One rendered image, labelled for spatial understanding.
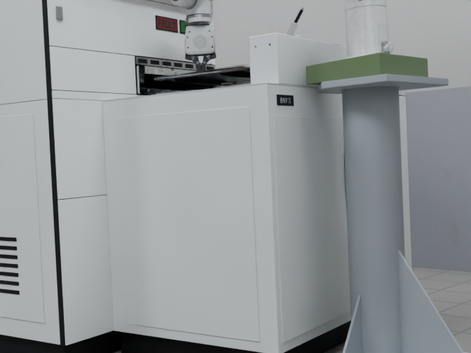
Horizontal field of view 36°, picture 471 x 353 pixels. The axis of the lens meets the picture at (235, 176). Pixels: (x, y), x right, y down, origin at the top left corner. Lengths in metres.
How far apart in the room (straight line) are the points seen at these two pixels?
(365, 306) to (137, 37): 1.16
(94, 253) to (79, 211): 0.14
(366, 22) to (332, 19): 2.08
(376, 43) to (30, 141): 1.07
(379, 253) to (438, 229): 1.75
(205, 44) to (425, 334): 1.17
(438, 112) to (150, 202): 1.93
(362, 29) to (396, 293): 0.74
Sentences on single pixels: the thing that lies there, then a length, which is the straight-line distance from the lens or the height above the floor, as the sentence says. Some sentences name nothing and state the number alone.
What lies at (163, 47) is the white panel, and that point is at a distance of 2.62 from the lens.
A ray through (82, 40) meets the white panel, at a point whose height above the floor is 1.00.
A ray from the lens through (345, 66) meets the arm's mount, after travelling 2.01.
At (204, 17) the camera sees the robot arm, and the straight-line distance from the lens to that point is 2.51.
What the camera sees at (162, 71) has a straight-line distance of 2.57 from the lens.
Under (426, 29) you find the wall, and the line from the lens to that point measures 3.84.
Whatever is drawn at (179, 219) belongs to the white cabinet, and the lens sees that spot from 2.16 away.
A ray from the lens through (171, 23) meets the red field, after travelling 2.66.
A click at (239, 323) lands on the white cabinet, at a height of 0.15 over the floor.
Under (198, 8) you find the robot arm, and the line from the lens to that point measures 2.51.
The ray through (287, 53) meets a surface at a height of 0.91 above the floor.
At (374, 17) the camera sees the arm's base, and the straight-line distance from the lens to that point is 2.10.
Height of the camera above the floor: 0.64
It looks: 2 degrees down
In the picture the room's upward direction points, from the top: 3 degrees counter-clockwise
